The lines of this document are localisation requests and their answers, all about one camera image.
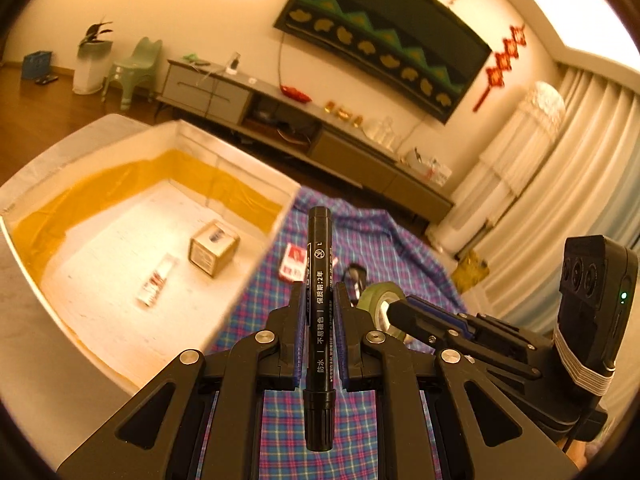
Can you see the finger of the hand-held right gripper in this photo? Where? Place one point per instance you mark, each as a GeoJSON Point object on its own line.
{"type": "Point", "coordinates": [415, 322]}
{"type": "Point", "coordinates": [445, 315]}

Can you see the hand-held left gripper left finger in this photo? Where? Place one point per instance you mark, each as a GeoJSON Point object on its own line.
{"type": "Point", "coordinates": [300, 355]}

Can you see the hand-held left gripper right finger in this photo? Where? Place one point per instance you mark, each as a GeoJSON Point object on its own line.
{"type": "Point", "coordinates": [341, 360]}

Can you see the green tape roll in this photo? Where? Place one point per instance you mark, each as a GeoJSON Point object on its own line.
{"type": "Point", "coordinates": [372, 300]}

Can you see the black marker pen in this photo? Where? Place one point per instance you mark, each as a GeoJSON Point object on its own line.
{"type": "Point", "coordinates": [320, 310]}

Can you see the white cardboard box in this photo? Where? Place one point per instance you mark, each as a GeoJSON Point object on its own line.
{"type": "Point", "coordinates": [115, 240]}

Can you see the yellow basket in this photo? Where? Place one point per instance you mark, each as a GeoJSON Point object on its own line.
{"type": "Point", "coordinates": [471, 272]}

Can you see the blue plaid cloth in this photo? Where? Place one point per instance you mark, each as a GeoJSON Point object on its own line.
{"type": "Point", "coordinates": [400, 255]}

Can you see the small dark object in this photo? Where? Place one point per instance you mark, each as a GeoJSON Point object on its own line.
{"type": "Point", "coordinates": [356, 277]}

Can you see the red card pack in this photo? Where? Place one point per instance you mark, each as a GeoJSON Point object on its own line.
{"type": "Point", "coordinates": [291, 262]}

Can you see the small brown cardboard box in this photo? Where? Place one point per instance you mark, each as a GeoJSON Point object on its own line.
{"type": "Point", "coordinates": [212, 250]}

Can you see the pale window curtain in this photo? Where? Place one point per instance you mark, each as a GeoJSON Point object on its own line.
{"type": "Point", "coordinates": [590, 175]}

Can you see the white box with clutter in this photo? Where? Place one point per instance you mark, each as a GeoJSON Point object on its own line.
{"type": "Point", "coordinates": [430, 167]}

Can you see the covered standing air conditioner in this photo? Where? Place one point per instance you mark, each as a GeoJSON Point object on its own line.
{"type": "Point", "coordinates": [510, 160]}

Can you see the grey television cabinet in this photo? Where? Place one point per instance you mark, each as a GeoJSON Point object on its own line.
{"type": "Point", "coordinates": [345, 155]}

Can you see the glass cups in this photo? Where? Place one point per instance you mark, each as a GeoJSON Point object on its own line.
{"type": "Point", "coordinates": [384, 132]}

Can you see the gold ornaments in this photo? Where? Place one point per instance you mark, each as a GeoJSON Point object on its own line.
{"type": "Point", "coordinates": [344, 114]}

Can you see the red cloth pouch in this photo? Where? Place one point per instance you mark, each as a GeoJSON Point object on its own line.
{"type": "Point", "coordinates": [295, 94]}

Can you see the green small item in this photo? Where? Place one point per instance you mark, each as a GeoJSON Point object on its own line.
{"type": "Point", "coordinates": [195, 58]}

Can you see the green plastic chair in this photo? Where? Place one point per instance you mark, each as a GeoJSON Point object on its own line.
{"type": "Point", "coordinates": [132, 70]}

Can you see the white planter with plant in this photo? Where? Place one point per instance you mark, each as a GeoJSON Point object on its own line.
{"type": "Point", "coordinates": [91, 70]}

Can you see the dark slippers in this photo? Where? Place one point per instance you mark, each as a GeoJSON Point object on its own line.
{"type": "Point", "coordinates": [46, 78]}

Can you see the potted plant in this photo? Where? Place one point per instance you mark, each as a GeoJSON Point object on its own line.
{"type": "Point", "coordinates": [95, 32]}

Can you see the blue plastic crate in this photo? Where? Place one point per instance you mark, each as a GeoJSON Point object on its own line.
{"type": "Point", "coordinates": [37, 64]}

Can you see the red knot wall decoration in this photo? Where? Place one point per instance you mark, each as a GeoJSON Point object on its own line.
{"type": "Point", "coordinates": [502, 67]}

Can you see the wall television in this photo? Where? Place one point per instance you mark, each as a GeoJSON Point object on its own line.
{"type": "Point", "coordinates": [380, 25]}

